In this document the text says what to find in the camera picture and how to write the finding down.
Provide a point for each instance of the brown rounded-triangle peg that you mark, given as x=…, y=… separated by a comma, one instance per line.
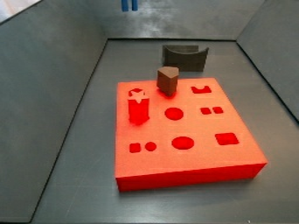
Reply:
x=167, y=79

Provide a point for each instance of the red shape-sorting board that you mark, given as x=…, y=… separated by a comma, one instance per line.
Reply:
x=193, y=142

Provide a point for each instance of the red star peg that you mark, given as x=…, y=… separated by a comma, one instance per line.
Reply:
x=138, y=106

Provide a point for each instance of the dark grey curved block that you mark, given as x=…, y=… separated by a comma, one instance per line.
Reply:
x=186, y=57

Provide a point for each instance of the blue two-legged peg block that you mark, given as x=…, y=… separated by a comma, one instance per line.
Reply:
x=129, y=5

